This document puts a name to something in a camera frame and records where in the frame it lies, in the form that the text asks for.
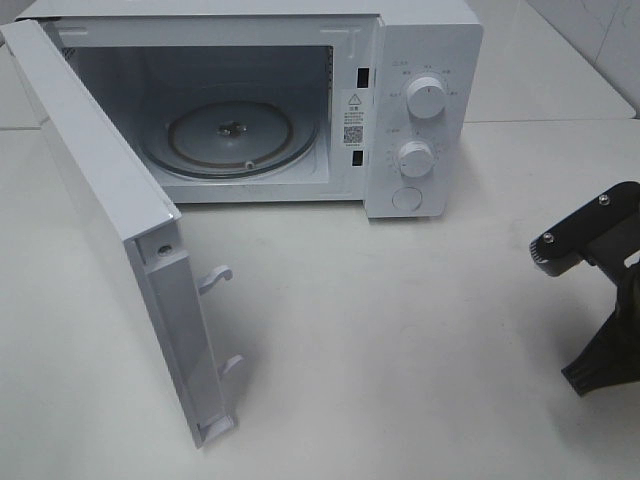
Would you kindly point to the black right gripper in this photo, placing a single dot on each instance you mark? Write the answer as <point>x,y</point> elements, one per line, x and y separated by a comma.
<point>612,356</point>

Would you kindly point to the round white door button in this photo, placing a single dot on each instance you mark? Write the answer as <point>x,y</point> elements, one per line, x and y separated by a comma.
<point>407,199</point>

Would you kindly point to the white timer knob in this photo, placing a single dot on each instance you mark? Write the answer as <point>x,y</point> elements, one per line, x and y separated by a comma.
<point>415,159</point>

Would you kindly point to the white microwave door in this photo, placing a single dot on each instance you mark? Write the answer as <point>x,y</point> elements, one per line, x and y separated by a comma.
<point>131,224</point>

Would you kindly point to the upper white power knob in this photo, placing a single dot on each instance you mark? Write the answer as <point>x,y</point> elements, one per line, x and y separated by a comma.
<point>425,96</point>

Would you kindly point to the white microwave oven body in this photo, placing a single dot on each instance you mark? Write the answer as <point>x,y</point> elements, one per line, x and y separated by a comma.
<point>349,62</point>

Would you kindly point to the glass microwave turntable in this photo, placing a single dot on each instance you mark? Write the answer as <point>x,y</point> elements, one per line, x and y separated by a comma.
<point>229,139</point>

